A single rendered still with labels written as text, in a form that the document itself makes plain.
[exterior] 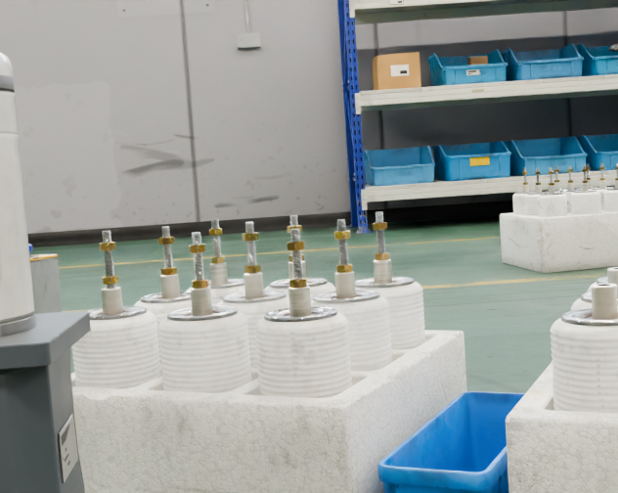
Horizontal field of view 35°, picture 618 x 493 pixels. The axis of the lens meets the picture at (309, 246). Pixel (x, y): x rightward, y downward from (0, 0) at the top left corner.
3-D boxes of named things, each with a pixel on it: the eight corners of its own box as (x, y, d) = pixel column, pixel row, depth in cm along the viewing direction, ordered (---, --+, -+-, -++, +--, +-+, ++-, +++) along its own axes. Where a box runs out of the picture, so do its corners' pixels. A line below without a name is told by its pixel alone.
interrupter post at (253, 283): (267, 298, 117) (265, 271, 116) (262, 301, 114) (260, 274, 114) (247, 299, 117) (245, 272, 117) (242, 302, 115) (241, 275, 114)
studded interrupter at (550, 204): (575, 247, 325) (571, 165, 322) (554, 250, 320) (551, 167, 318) (553, 246, 333) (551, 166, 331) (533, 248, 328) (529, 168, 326)
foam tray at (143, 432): (357, 594, 92) (344, 406, 90) (33, 549, 109) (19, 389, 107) (471, 467, 127) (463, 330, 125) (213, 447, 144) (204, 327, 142)
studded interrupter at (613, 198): (629, 244, 323) (625, 162, 321) (600, 244, 329) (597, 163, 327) (640, 241, 330) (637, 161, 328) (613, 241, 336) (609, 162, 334)
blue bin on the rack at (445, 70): (427, 93, 596) (425, 58, 594) (489, 88, 598) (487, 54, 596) (443, 86, 546) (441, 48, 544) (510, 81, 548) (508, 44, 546)
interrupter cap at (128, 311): (71, 325, 106) (70, 318, 106) (88, 314, 114) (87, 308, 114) (140, 320, 106) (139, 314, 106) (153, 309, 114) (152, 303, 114)
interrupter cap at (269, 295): (292, 294, 119) (291, 289, 119) (279, 304, 111) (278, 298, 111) (233, 297, 120) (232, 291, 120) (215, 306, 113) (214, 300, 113)
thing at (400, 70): (421, 87, 548) (419, 51, 546) (378, 90, 548) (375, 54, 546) (414, 92, 579) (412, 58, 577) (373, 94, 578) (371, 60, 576)
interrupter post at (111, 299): (100, 319, 109) (98, 290, 109) (105, 316, 111) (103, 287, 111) (121, 318, 109) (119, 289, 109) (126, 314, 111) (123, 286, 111)
